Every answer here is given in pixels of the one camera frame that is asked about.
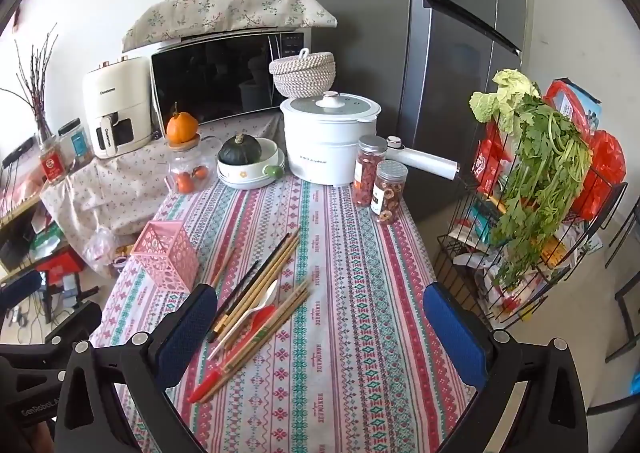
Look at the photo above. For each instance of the black lid jar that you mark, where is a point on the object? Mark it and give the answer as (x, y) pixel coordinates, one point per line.
(77, 143)

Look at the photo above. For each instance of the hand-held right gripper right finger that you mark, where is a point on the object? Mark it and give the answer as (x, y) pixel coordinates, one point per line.
(457, 333)

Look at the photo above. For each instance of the striped patterned tablecloth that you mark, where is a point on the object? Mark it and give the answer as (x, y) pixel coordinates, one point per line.
(350, 333)

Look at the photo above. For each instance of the bunch of bamboo chopsticks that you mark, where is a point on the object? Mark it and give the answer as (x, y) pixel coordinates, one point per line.
(272, 265)

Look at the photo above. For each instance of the black microwave oven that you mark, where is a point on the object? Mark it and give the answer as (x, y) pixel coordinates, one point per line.
(215, 78)

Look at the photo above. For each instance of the woven lidded basket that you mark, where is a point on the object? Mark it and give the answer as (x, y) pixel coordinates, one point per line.
(302, 73)

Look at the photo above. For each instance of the pink perforated utensil holder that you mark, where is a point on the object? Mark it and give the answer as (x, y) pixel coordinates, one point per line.
(165, 258)

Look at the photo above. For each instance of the red and blue box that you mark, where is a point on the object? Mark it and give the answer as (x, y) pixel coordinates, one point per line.
(575, 103)

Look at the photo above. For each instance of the red plastic bag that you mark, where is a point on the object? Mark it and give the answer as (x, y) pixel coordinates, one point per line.
(607, 158)

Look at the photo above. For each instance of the small red tomato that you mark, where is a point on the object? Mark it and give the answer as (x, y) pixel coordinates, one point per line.
(184, 181)
(200, 172)

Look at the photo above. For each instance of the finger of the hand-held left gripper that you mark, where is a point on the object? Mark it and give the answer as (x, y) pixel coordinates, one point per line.
(20, 289)
(75, 322)

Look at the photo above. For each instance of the dried branches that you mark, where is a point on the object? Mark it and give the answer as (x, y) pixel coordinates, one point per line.
(37, 98)

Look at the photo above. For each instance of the clear plastic bag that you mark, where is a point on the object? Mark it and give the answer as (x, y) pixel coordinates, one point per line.
(100, 245)

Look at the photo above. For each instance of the jar of dried fruit rings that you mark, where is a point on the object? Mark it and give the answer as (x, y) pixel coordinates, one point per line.
(387, 193)

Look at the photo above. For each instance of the orange fruit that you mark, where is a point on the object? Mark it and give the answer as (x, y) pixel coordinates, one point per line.
(181, 129)

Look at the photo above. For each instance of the teal snack packet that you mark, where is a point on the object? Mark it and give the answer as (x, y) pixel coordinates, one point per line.
(475, 223)

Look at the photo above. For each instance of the red snack packet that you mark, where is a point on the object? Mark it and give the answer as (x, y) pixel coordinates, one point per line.
(487, 158)

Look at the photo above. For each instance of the dark green squash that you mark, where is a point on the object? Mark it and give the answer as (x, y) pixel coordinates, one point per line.
(240, 150)

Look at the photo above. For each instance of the red label jar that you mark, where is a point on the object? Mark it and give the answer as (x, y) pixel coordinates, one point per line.
(52, 165)

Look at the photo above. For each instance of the green leafy celery bunch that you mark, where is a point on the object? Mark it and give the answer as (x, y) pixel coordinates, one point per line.
(540, 168)

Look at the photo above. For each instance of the jar of red goji berries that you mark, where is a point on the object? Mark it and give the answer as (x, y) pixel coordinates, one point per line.
(367, 173)

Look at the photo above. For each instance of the white electric cooking pot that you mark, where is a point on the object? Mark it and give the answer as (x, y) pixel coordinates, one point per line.
(325, 143)

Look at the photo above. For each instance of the floral microwave cover cloth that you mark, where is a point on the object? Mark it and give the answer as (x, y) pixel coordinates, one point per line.
(225, 8)

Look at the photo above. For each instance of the small-flower print cloth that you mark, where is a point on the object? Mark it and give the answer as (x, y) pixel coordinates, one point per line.
(110, 183)

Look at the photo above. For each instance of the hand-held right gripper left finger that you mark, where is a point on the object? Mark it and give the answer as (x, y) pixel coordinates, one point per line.
(187, 333)

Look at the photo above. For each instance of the white plastic spoon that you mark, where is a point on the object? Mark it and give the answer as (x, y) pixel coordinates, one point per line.
(267, 294)

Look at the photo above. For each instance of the grey refrigerator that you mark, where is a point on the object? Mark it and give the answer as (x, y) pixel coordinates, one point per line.
(450, 58)

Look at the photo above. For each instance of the glass jar with wooden lid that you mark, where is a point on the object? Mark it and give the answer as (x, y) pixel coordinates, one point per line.
(192, 160)

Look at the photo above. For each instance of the stack of white bowls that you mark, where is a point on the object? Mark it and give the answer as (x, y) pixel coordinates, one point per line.
(245, 178)

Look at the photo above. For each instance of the red plastic spoon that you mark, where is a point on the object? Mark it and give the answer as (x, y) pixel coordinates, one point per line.
(260, 319)

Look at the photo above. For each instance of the napa cabbage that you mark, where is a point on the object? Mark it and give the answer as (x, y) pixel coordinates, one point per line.
(500, 103)

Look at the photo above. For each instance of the white air fryer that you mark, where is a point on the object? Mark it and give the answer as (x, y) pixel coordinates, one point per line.
(115, 93)

